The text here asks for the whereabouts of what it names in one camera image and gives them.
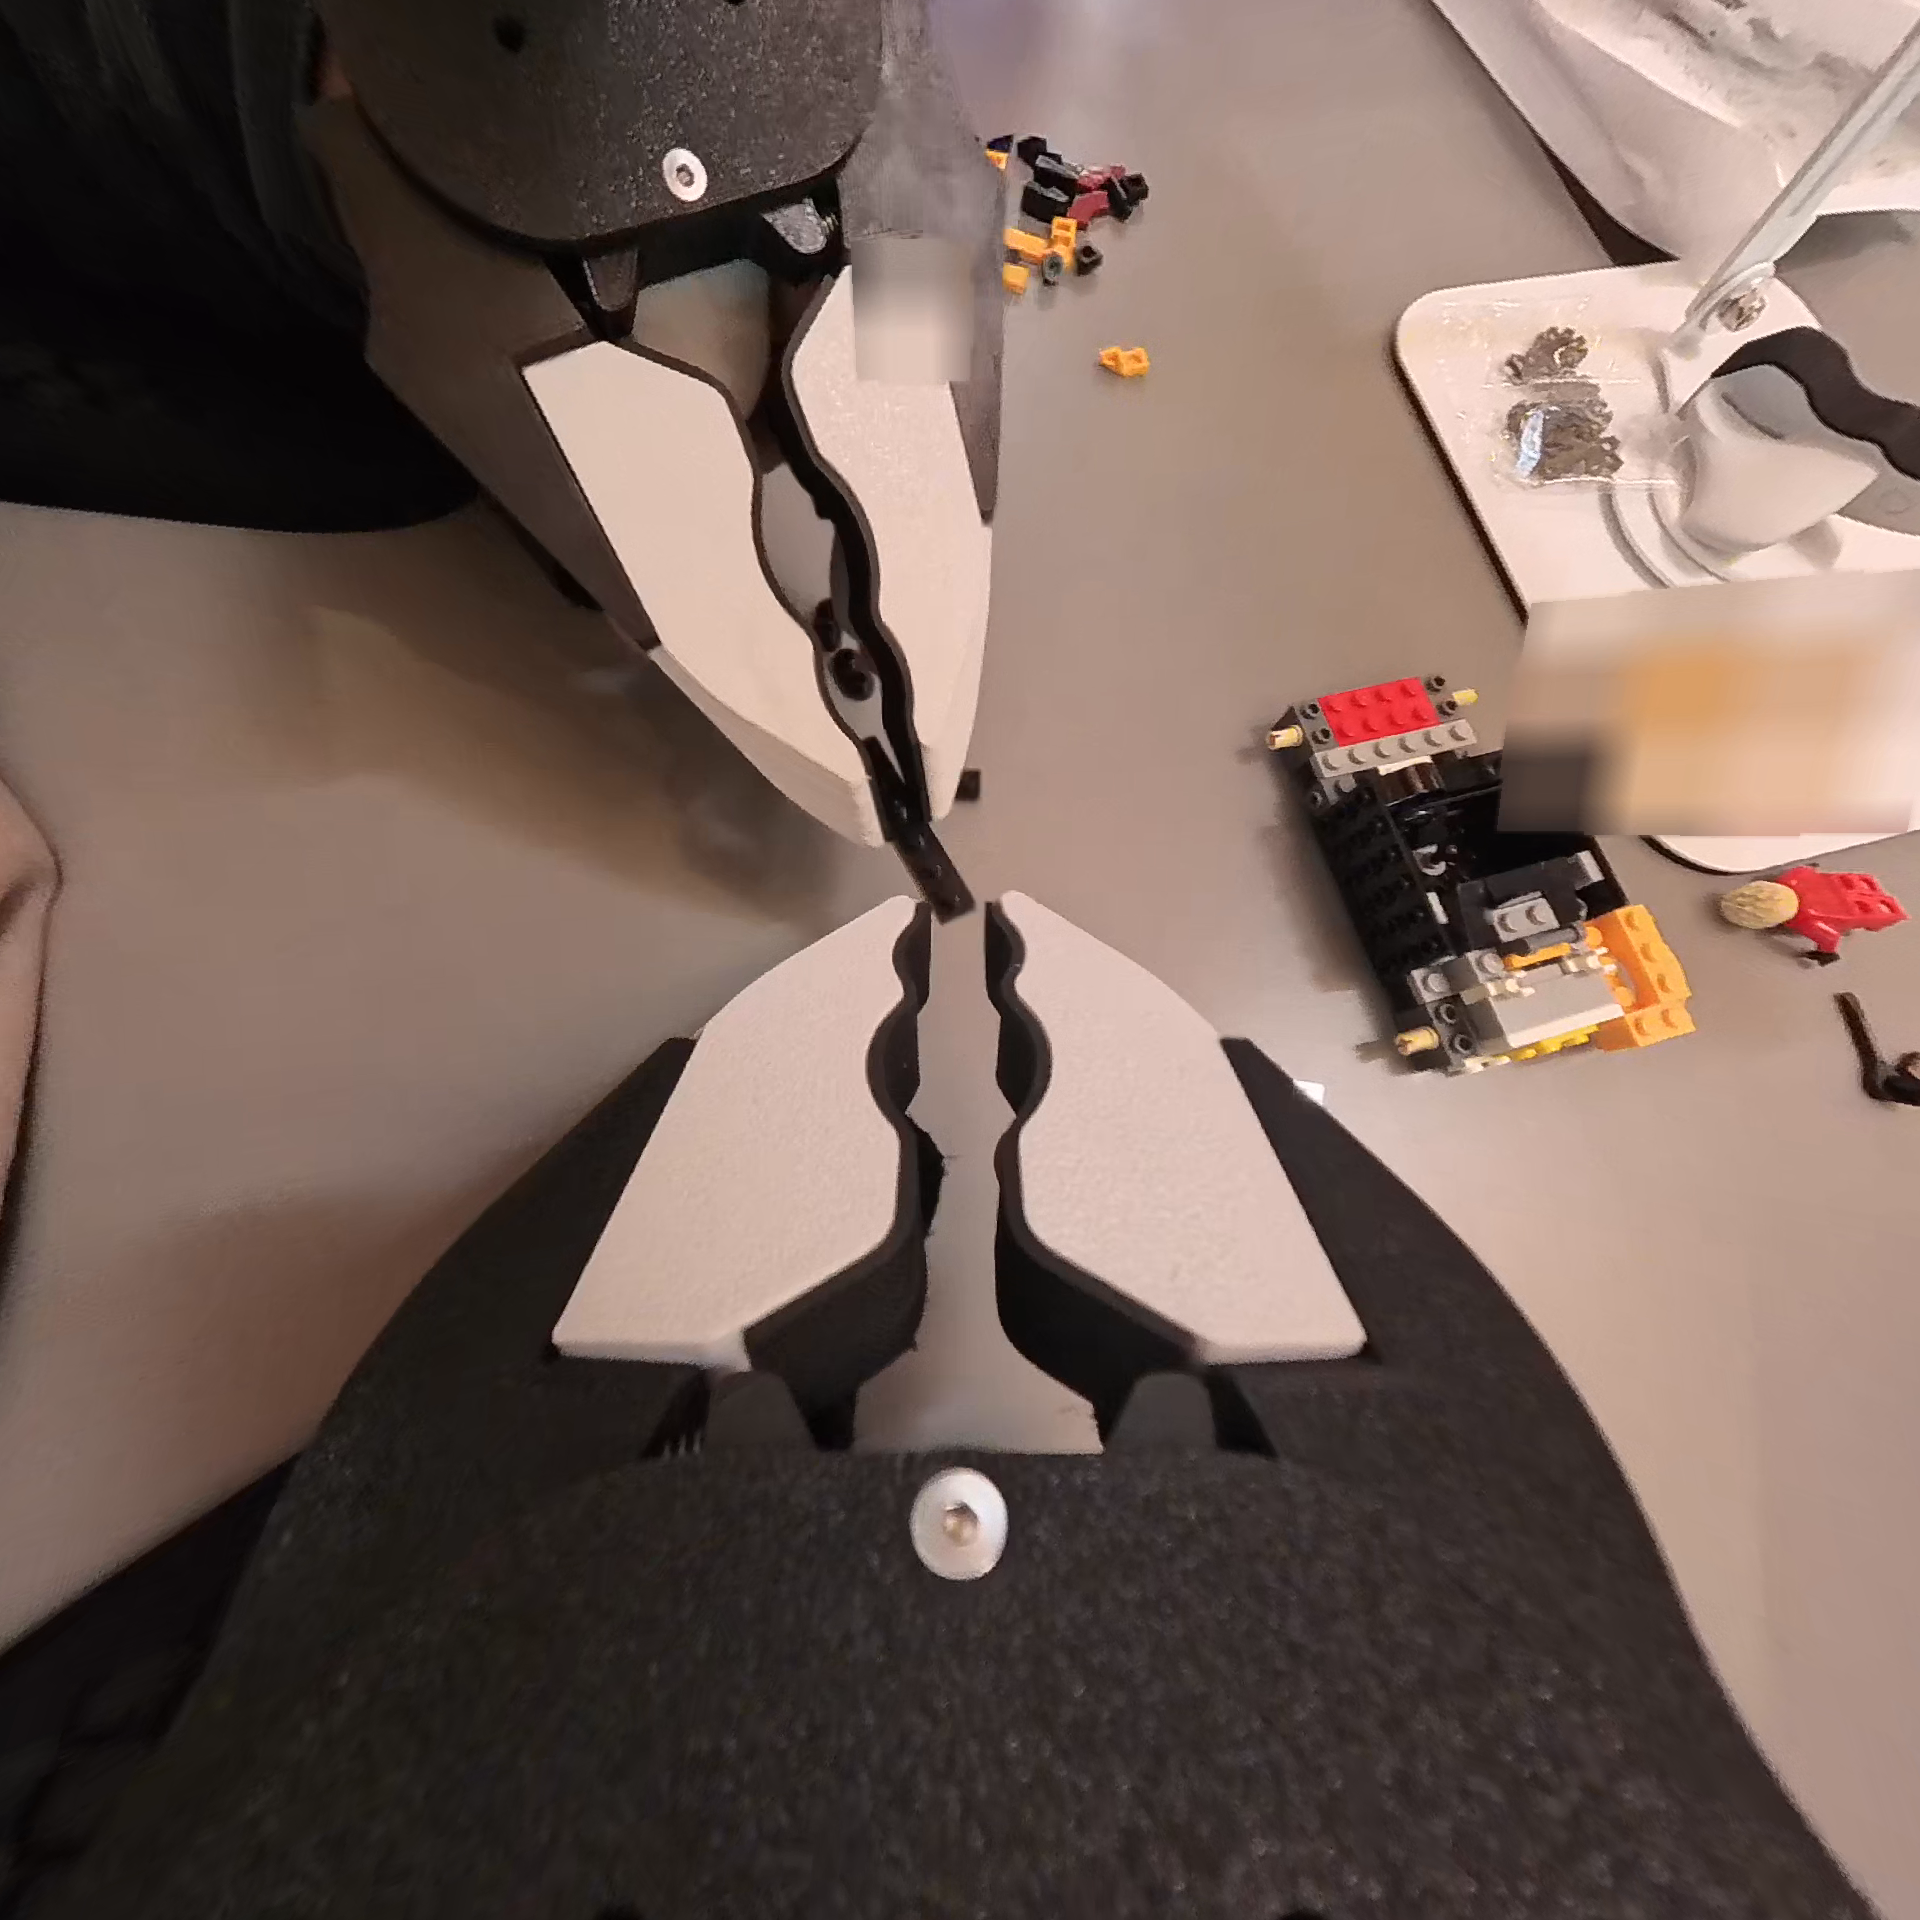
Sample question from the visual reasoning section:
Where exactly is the instruction booklet on stand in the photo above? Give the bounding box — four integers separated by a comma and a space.
1395, 0, 1920, 875

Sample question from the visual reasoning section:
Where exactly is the small red toy piece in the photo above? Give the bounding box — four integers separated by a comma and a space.
1776, 861, 1902, 964

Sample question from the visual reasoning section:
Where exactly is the pile of small toy bricks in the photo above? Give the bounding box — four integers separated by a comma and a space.
980, 132, 1155, 297

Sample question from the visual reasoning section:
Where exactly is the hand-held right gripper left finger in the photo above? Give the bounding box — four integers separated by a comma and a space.
550, 896, 942, 1452

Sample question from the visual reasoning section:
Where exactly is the black textured pad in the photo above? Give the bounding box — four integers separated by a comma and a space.
0, 1468, 291, 1920

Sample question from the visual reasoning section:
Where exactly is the black red toy car chassis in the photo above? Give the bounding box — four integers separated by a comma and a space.
1265, 676, 1700, 1077

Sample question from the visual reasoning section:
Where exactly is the white paper bag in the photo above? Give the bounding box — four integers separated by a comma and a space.
1423, 0, 1920, 275

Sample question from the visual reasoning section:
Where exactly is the small black toy part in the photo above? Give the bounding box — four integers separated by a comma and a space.
1832, 992, 1920, 1108

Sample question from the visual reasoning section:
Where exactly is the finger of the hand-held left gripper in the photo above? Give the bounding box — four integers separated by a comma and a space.
519, 337, 883, 853
785, 276, 995, 824

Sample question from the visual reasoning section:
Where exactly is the clear bag of dark parts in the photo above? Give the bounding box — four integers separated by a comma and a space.
1496, 324, 1631, 484

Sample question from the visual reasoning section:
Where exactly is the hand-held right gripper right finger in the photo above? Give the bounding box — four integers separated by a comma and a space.
983, 890, 1368, 1452

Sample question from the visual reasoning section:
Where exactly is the long black toy plate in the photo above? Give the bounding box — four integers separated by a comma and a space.
809, 592, 977, 922

